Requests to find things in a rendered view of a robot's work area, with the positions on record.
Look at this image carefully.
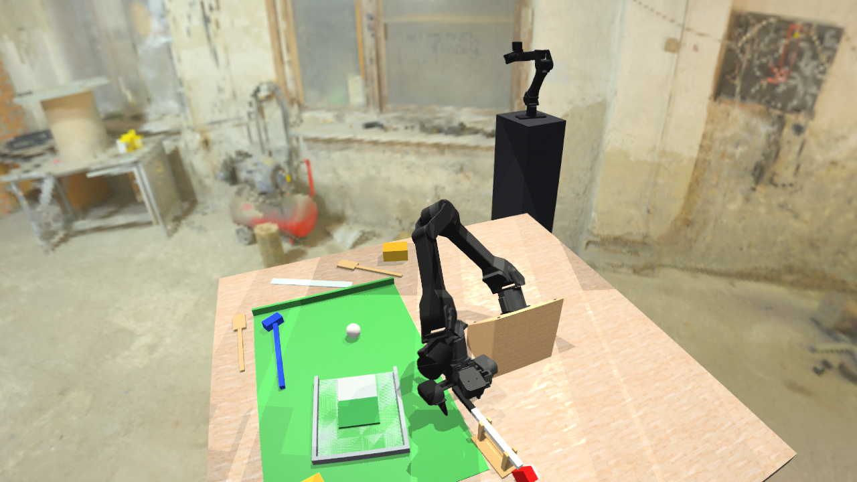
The green putting mat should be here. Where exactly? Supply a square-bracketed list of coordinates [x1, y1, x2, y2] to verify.
[253, 285, 489, 482]

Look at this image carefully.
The white flat strip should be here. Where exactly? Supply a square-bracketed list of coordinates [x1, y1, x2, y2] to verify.
[271, 278, 353, 288]

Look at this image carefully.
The blue golf putter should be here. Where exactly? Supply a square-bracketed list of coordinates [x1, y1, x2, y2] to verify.
[262, 312, 285, 389]

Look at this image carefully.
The white golf ball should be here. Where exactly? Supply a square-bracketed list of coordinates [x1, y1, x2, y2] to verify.
[346, 324, 361, 338]

